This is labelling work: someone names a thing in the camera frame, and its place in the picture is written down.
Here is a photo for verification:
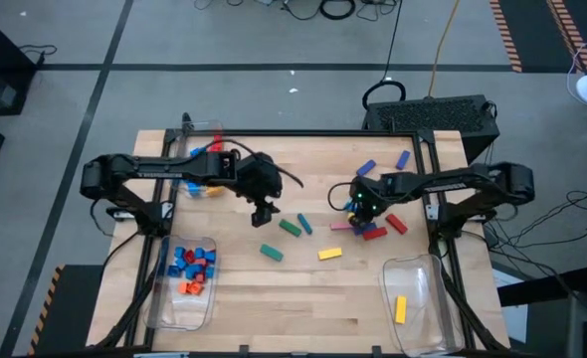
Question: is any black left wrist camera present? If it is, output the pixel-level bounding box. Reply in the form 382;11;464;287
251;201;281;229

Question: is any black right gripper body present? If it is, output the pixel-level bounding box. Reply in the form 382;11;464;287
350;176;392;226

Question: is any black cable coil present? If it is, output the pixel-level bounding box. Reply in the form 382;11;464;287
361;79;407;109
318;0;357;21

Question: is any black cabinet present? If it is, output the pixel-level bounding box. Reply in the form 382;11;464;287
0;9;41;118

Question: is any small clear plastic bin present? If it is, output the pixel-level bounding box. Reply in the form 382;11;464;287
173;118;226;200

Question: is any long green wooden block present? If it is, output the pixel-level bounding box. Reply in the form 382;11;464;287
278;218;303;238
259;243;285;263

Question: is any black computer case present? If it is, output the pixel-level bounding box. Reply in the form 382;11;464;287
361;93;501;165

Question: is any black hazard-edged floor mat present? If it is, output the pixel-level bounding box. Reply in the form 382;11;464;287
27;263;105;357

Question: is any large clear plastic bin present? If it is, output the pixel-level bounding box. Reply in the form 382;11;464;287
143;235;219;332
380;254;467;358

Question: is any yellow cable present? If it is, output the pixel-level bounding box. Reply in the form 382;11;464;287
426;0;462;98

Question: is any hazard striped floor tape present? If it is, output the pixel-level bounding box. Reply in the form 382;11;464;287
546;0;587;75
489;0;523;74

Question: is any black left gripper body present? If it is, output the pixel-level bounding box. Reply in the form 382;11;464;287
236;152;284;205

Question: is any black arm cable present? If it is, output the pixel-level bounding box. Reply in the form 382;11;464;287
223;138;304;189
326;181;359;213

